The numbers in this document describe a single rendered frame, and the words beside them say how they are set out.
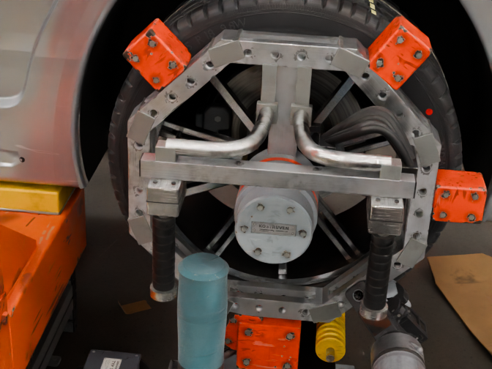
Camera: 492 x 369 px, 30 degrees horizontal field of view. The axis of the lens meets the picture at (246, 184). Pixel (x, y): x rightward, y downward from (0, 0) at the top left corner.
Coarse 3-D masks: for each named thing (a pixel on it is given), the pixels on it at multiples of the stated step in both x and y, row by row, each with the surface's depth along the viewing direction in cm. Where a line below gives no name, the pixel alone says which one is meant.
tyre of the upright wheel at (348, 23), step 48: (192, 0) 172; (240, 0) 157; (288, 0) 156; (336, 0) 156; (384, 0) 173; (192, 48) 161; (432, 48) 177; (144, 96) 165; (432, 96) 161; (432, 240) 173
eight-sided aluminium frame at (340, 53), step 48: (240, 48) 151; (288, 48) 151; (336, 48) 150; (384, 96) 154; (144, 144) 161; (432, 144) 155; (144, 192) 165; (432, 192) 160; (144, 240) 169; (240, 288) 177; (288, 288) 176; (336, 288) 175
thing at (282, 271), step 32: (224, 96) 166; (160, 128) 169; (192, 128) 170; (192, 192) 176; (192, 224) 183; (224, 224) 178; (320, 224) 176; (352, 224) 190; (224, 256) 183; (320, 256) 185; (352, 256) 179
